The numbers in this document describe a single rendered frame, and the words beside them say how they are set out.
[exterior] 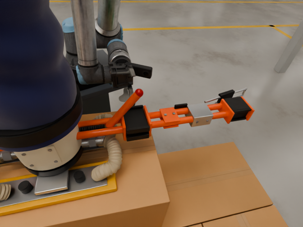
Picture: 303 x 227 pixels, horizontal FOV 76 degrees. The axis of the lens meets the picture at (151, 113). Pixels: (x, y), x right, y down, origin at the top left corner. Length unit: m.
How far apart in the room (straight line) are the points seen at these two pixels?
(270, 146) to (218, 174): 1.18
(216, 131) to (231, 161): 0.92
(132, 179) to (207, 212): 0.53
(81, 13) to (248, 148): 1.82
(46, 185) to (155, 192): 0.30
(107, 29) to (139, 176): 0.85
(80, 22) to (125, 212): 0.71
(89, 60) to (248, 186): 1.03
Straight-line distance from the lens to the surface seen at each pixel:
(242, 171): 1.25
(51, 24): 0.41
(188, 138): 1.98
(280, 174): 2.11
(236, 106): 0.70
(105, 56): 1.61
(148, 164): 0.66
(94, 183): 0.61
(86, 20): 0.89
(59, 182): 0.61
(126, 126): 0.56
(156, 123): 0.58
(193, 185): 1.11
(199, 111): 0.64
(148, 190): 0.62
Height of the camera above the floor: 1.51
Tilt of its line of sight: 45 degrees down
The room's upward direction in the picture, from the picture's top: 5 degrees clockwise
